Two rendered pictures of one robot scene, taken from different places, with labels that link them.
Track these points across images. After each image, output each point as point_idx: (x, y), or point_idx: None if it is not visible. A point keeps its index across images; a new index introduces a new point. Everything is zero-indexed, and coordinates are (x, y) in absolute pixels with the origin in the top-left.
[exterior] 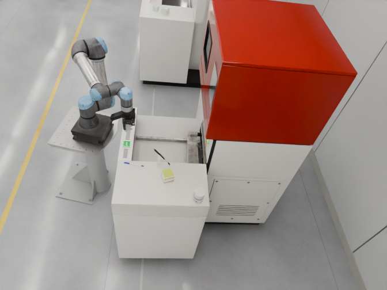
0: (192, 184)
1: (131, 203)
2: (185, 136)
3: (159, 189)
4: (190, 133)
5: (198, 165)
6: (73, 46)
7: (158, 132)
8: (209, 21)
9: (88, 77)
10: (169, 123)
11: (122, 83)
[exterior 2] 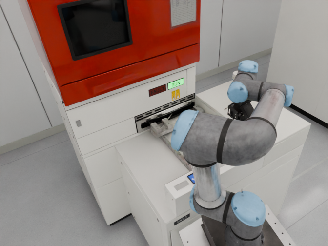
0: (226, 92)
1: (292, 112)
2: (154, 143)
3: (256, 105)
4: (158, 126)
5: (201, 97)
6: (261, 133)
7: (170, 168)
8: (67, 0)
9: (280, 100)
10: (145, 167)
11: (233, 81)
